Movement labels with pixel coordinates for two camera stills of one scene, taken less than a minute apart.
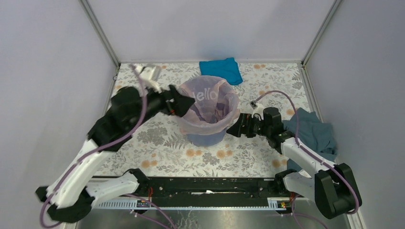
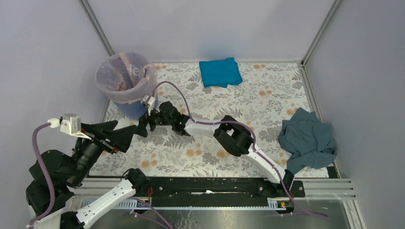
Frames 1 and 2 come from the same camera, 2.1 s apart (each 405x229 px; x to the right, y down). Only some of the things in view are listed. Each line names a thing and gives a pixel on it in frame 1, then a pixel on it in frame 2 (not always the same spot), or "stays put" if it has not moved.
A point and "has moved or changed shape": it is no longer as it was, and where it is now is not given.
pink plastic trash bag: [216, 108] -> [126, 78]
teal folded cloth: [228, 68] stays put
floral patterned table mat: [160, 148] stays put
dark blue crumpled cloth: [318, 135] stays put
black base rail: [198, 189] stays put
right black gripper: [245, 119] -> [141, 130]
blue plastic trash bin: [207, 140] has moved or changed shape
